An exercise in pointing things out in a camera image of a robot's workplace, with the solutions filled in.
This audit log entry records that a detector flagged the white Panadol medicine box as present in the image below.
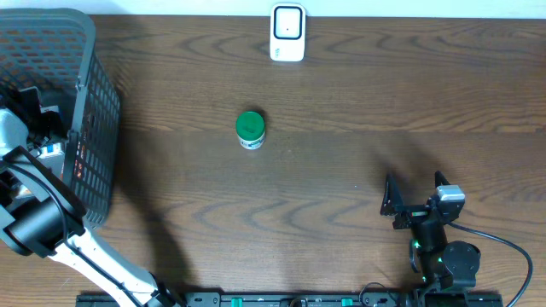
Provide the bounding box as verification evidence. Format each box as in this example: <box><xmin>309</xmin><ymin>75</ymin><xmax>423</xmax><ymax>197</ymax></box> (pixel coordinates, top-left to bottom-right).
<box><xmin>38</xmin><ymin>142</ymin><xmax>65</xmax><ymax>159</ymax></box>

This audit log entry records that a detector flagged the green lid jar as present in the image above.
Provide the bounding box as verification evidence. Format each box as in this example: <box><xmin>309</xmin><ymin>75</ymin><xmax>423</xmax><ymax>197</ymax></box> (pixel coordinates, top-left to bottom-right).
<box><xmin>235</xmin><ymin>111</ymin><xmax>265</xmax><ymax>150</ymax></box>

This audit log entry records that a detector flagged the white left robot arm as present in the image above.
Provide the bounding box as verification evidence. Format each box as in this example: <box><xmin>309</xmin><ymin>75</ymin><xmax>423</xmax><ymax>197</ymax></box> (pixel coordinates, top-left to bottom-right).
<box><xmin>1</xmin><ymin>87</ymin><xmax>186</xmax><ymax>306</ymax></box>

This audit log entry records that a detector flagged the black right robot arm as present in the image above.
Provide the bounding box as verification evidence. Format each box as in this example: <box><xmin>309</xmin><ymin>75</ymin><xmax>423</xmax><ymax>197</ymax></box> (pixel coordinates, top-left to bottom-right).
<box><xmin>380</xmin><ymin>171</ymin><xmax>481</xmax><ymax>291</ymax></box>

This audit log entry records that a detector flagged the white barcode scanner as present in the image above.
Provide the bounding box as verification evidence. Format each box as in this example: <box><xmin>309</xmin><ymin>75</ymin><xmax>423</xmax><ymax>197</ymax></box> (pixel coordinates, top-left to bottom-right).
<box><xmin>270</xmin><ymin>3</ymin><xmax>306</xmax><ymax>62</ymax></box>

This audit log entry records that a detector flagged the grey plastic basket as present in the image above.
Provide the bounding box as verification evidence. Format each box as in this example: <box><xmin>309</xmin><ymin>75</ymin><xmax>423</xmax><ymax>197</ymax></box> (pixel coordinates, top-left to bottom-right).
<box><xmin>1</xmin><ymin>9</ymin><xmax>120</xmax><ymax>227</ymax></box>

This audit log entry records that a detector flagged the black camera cable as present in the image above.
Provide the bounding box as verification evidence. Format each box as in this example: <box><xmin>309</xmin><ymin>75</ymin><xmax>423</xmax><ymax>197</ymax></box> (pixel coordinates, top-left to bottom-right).
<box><xmin>445</xmin><ymin>221</ymin><xmax>534</xmax><ymax>307</ymax></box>

